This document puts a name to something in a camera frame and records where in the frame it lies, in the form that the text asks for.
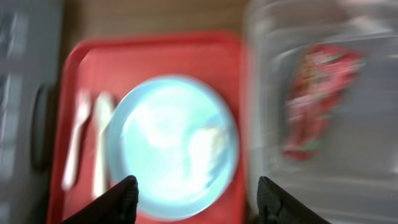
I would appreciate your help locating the white tissue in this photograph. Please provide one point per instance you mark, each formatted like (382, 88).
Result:
(205, 147)

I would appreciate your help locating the red strawberry cake wrapper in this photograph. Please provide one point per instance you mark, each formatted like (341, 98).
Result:
(324, 74)

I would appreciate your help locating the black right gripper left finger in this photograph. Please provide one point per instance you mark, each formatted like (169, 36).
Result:
(116, 206)

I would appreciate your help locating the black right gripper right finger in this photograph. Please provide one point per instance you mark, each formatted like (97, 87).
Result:
(276, 206)

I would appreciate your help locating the red plastic tray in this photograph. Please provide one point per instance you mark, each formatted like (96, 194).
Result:
(117, 66)

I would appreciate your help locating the grey dishwasher rack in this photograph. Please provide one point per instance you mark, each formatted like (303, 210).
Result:
(31, 34)

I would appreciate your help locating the white plastic spoon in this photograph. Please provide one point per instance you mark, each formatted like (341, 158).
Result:
(103, 111)

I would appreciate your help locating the clear plastic waste bin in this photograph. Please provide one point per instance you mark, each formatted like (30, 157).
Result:
(352, 177)

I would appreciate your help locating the light blue plate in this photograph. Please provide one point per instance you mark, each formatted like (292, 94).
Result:
(148, 137)

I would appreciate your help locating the white plastic fork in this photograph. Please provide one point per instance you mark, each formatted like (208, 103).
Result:
(82, 112)

